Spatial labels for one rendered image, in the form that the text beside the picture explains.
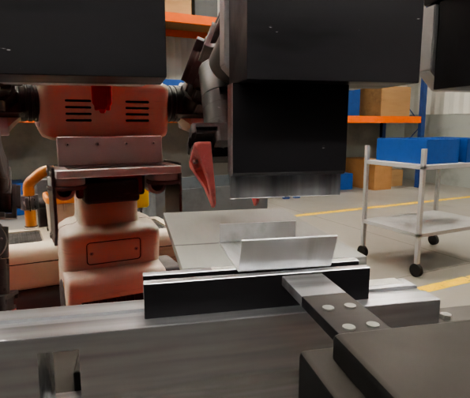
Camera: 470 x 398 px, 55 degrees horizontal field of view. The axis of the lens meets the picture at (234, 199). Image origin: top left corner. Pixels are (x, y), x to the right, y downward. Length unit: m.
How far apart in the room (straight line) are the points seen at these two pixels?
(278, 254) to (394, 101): 8.15
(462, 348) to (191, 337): 0.22
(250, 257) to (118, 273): 0.69
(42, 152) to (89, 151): 5.80
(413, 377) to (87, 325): 0.27
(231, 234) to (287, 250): 0.11
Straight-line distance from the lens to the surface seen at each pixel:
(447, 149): 3.79
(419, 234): 3.59
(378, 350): 0.21
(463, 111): 9.10
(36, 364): 0.39
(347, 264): 0.44
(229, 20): 0.41
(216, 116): 0.59
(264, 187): 0.39
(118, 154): 1.01
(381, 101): 8.32
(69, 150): 0.99
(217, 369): 0.40
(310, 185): 0.40
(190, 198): 2.90
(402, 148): 3.77
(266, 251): 0.39
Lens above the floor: 1.13
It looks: 9 degrees down
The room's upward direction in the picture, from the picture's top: straight up
